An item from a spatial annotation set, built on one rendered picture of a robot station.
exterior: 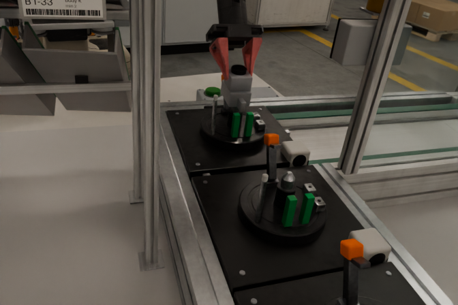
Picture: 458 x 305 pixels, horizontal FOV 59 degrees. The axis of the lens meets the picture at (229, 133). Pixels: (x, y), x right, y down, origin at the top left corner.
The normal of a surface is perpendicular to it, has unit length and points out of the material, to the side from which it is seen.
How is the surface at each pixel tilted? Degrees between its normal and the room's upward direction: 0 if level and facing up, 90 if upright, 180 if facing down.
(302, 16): 91
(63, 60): 135
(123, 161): 0
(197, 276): 0
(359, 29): 90
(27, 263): 0
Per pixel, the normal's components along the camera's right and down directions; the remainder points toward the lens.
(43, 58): 0.02, 0.97
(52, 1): 0.29, 0.51
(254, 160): 0.10, -0.86
